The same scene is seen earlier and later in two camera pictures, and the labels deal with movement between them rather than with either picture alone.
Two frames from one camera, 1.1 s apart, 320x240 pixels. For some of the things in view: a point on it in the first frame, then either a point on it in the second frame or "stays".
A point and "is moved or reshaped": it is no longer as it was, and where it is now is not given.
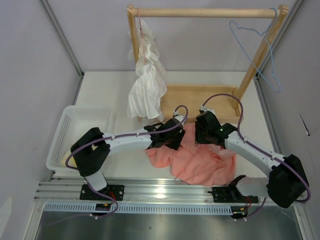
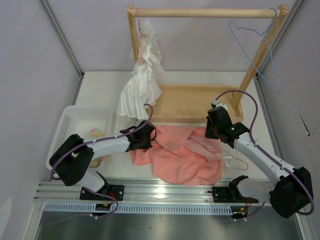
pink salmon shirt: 195,163 is moved or reshaped
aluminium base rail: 142,196 stays
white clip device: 203,108 -> 218,104
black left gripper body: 173,142 -> 146,143
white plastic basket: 76,121 stays
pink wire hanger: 181,182 -> 233,157
